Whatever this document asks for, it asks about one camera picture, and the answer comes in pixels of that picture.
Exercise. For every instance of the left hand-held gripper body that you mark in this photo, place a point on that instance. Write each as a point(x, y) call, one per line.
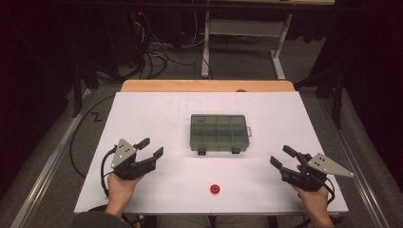
point(122, 155)

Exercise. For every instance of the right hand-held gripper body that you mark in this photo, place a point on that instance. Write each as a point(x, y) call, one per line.
point(323, 165)

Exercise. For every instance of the grey translucent compartment box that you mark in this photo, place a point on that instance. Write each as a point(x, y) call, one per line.
point(218, 133)

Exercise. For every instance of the person's left hand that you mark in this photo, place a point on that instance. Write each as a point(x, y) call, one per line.
point(120, 191)

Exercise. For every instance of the person's right hand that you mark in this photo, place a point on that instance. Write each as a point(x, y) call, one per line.
point(315, 201)

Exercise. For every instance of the black metal stand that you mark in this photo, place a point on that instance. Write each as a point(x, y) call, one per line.
point(77, 91)
point(338, 98)

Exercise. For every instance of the person's dark sleeve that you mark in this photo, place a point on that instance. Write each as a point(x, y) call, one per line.
point(95, 221)

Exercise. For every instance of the aluminium floor rail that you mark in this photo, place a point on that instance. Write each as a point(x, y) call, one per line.
point(355, 164)
point(47, 172)

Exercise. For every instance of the white desk frame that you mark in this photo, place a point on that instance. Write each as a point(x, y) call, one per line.
point(244, 28)

